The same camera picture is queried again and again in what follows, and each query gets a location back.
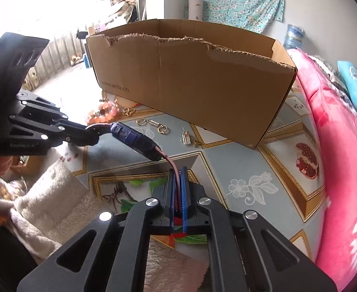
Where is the teal floral wall cloth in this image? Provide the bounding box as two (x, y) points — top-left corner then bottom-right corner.
(184, 0), (286, 34)

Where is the gold beaded clip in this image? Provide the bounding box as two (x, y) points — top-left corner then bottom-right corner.
(180, 127), (202, 148)

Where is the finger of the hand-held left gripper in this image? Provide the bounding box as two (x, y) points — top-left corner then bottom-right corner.
(9, 92), (100, 146)

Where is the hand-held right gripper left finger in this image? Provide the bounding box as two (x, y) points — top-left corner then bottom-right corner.
(17, 167), (182, 292)

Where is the orange bead bracelet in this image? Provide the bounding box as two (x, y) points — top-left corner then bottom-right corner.
(85, 97), (127, 126)

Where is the pink floral blanket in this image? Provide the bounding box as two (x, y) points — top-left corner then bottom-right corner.
(288, 49), (357, 292)

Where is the brown cardboard box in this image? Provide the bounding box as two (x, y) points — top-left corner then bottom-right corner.
(85, 18), (297, 149)

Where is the grey lace throw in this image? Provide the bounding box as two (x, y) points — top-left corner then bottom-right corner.
(312, 55), (349, 98)

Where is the blue cartoon pillow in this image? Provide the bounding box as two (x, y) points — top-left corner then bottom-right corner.
(337, 60), (357, 119)

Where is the beige cloth pile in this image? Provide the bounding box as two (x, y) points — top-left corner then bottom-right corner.
(110, 0), (140, 26)

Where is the beige fuzzy towel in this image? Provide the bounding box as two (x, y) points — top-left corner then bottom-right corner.
(10, 158), (210, 292)

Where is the fruit print tablecloth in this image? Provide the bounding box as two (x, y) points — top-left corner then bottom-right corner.
(54, 94), (328, 262)

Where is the dark smart watch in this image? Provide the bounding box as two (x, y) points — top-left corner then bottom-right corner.
(85, 122), (182, 189)

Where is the blue water jug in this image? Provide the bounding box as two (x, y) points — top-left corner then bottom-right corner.
(283, 24), (305, 49)

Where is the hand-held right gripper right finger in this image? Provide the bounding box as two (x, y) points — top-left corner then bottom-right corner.
(180, 167), (338, 292)

